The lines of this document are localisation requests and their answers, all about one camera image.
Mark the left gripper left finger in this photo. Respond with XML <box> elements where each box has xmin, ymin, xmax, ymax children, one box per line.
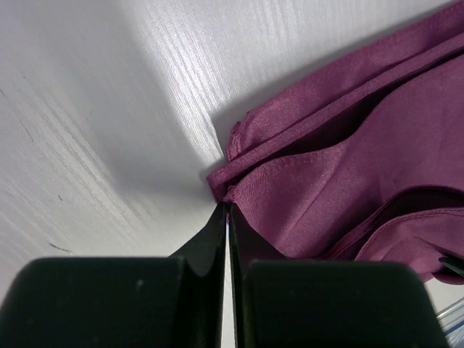
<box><xmin>1</xmin><ymin>204</ymin><xmax>226</xmax><ymax>347</ymax></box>

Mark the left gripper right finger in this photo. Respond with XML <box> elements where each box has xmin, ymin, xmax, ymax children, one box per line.
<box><xmin>229</xmin><ymin>205</ymin><xmax>447</xmax><ymax>347</ymax></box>

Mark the purple cloth napkin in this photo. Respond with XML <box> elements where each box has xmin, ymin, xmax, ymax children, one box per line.
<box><xmin>207</xmin><ymin>1</ymin><xmax>463</xmax><ymax>285</ymax></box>

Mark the aluminium front rail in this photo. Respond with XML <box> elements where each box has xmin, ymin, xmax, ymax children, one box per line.
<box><xmin>437</xmin><ymin>298</ymin><xmax>464</xmax><ymax>348</ymax></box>

